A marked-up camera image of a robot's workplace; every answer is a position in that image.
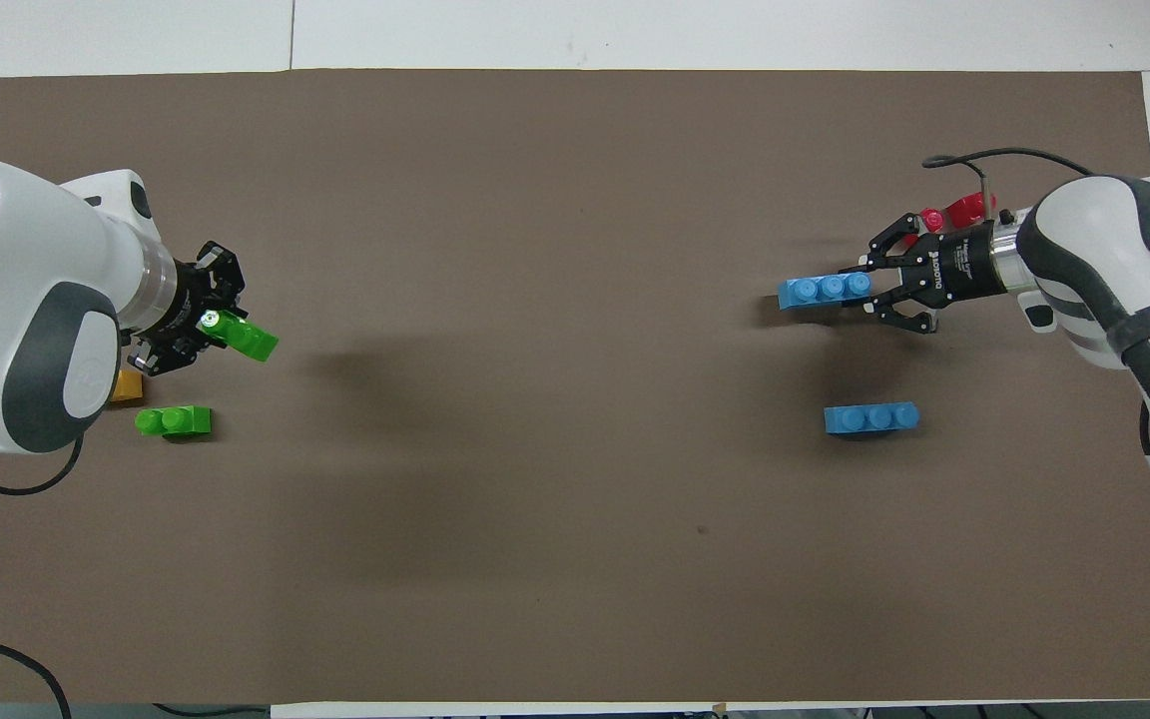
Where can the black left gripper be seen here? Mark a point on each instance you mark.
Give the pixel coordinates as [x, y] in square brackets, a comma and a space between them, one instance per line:
[186, 310]

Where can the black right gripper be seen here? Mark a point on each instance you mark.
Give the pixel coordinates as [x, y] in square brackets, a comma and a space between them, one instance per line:
[962, 266]

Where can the green two-stud block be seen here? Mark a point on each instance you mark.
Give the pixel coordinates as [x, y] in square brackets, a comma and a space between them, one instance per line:
[251, 340]
[176, 421]

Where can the blue three-stud block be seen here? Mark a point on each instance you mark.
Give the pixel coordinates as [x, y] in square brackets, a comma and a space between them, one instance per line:
[871, 419]
[825, 291]

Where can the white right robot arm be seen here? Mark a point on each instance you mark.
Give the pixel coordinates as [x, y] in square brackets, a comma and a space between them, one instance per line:
[1084, 230]

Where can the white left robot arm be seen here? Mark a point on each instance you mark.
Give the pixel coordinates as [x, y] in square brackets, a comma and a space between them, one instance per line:
[16, 260]

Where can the red one-stud block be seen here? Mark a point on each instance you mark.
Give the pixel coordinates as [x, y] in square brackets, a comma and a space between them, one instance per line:
[969, 210]
[931, 220]

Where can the yellow two-stud block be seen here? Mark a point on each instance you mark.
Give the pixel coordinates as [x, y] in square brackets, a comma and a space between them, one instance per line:
[128, 387]

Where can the brown paper mat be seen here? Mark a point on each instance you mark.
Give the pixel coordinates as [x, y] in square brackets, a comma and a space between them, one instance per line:
[575, 499]

